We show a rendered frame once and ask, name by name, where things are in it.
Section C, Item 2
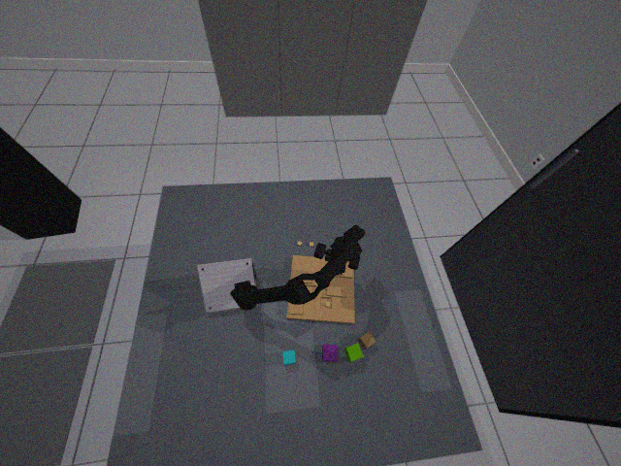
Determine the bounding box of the teal block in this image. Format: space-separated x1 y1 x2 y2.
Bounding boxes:
283 349 296 365

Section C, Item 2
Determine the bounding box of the purple block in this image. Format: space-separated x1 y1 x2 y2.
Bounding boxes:
322 344 338 361

